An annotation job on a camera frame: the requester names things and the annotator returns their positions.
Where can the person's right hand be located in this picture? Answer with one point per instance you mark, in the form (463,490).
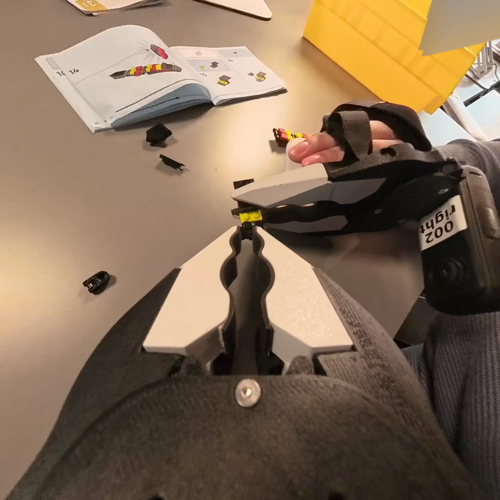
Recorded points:
(312,150)

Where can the small black lego piece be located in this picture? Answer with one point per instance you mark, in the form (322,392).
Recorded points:
(247,231)

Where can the yellow plastic bin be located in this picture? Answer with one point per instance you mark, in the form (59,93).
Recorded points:
(371,47)

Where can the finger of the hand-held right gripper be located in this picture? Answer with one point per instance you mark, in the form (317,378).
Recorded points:
(308,225)
(281,187)

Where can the black lego slope piece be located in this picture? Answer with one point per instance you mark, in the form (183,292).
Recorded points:
(158,134)

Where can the closed instruction booklet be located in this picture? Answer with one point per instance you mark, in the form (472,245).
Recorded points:
(117,4)

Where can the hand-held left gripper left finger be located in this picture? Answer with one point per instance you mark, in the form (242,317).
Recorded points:
(187,312)

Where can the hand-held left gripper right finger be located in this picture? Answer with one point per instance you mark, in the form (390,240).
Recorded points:
(308,312)

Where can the open instruction booklet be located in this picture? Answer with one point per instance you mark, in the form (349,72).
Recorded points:
(129,86)

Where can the flat black lego clip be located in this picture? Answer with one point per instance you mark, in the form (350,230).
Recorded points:
(170,161)

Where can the red yellow black lego assembly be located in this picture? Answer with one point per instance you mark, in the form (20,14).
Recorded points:
(285,136)

